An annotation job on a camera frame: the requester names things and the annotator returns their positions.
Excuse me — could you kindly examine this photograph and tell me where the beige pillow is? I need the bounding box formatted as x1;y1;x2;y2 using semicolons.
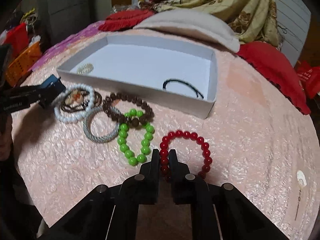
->
135;9;240;53

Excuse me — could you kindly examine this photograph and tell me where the red shopping bag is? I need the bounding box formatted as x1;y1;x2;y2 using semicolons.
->
296;61;320;99

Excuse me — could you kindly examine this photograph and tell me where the green bead bracelet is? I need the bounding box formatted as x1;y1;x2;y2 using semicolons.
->
117;108;156;167

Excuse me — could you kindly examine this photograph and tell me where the red plastic box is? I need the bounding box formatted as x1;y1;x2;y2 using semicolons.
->
4;23;29;59

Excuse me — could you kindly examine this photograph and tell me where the grey braided rope bracelet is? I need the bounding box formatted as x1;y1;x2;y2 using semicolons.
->
82;105;122;144

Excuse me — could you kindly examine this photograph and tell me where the purple floral blanket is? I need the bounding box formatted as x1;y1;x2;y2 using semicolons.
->
31;21;104;70

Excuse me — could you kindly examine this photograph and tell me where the orange plastic basket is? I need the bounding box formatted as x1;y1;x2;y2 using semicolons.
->
5;41;42;87

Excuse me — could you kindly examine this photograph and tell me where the floral yellow quilt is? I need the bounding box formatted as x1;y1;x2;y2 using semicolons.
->
140;0;280;47

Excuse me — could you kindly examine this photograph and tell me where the shallow white cardboard box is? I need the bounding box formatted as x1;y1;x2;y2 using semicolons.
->
57;35;217;119

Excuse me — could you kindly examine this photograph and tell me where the red pillow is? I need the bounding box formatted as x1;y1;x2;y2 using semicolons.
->
237;41;311;115

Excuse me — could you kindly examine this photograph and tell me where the white pearl bead bracelet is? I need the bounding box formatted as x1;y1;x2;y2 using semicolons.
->
53;83;96;124

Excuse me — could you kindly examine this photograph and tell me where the gold spiral hair tie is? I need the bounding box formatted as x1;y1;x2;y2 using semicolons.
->
76;63;94;75

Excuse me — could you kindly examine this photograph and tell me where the dark brown bead bracelet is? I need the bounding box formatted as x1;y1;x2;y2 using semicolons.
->
101;92;156;128

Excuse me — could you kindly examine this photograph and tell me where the pink textured bedspread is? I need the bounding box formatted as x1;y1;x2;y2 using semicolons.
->
12;48;319;239

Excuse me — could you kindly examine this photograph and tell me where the grey cabinet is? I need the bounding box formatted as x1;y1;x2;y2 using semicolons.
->
37;0;90;46

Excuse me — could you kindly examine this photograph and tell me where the black cord hair tie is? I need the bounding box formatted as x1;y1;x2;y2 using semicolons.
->
162;78;205;100

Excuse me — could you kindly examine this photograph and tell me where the shell hairpin with tassel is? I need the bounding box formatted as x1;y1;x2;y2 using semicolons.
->
295;170;307;220

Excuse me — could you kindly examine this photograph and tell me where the red ruffled cushion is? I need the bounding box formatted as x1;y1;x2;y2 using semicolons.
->
98;9;155;32

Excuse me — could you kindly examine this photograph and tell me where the brown cord flower pendant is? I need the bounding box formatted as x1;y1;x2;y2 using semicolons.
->
60;89;89;113

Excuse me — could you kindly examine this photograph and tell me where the person's left hand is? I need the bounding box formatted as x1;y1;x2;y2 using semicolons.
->
0;115;12;161

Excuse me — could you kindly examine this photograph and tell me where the red bead bracelet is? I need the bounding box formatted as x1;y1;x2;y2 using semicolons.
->
159;129;214;183

